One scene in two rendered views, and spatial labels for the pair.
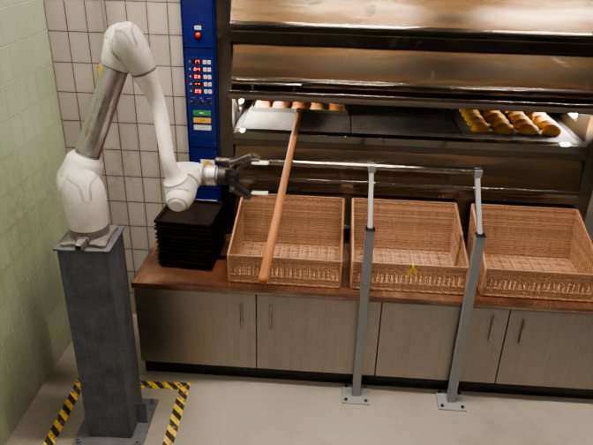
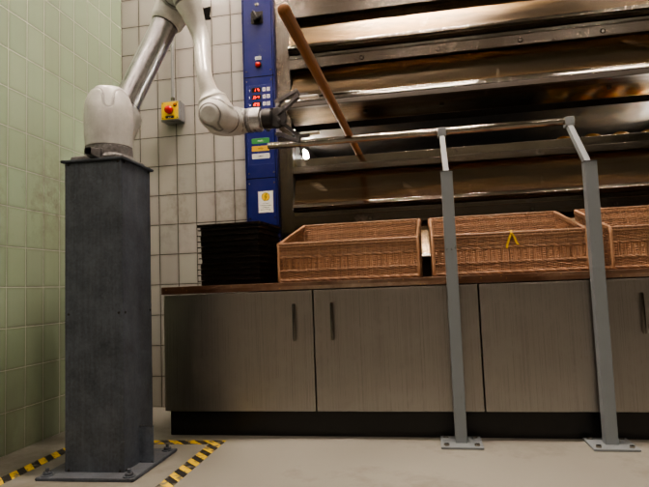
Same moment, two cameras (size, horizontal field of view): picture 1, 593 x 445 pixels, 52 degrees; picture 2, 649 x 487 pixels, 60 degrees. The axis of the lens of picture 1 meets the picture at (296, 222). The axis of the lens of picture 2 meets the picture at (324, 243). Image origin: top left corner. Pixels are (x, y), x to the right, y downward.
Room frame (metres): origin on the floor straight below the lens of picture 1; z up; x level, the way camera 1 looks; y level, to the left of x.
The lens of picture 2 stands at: (0.37, -0.12, 0.55)
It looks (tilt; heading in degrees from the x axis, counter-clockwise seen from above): 5 degrees up; 7
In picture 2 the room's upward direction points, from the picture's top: 2 degrees counter-clockwise
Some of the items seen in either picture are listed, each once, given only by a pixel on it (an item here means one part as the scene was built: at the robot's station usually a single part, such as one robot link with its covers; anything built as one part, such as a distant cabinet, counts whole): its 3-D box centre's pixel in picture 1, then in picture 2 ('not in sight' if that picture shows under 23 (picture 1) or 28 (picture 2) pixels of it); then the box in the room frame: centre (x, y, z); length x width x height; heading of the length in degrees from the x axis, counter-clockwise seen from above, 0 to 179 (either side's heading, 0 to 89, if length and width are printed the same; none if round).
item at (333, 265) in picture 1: (288, 237); (354, 247); (2.72, 0.04, 0.72); 0.56 x 0.49 x 0.28; 86
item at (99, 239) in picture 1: (87, 233); (105, 156); (2.13, 0.83, 1.03); 0.22 x 0.18 x 0.06; 179
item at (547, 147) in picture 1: (407, 140); (483, 150); (2.98, -0.56, 1.16); 1.80 x 0.06 x 0.04; 87
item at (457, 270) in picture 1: (405, 243); (499, 241); (2.69, -0.55, 0.72); 0.56 x 0.49 x 0.28; 87
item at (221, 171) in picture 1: (228, 176); (274, 118); (2.37, 0.29, 1.19); 0.09 x 0.07 x 0.08; 87
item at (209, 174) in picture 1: (211, 175); (255, 120); (2.37, 0.36, 1.19); 0.09 x 0.06 x 0.09; 177
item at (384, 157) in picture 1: (405, 168); (485, 179); (2.96, -0.56, 1.02); 1.79 x 0.11 x 0.19; 87
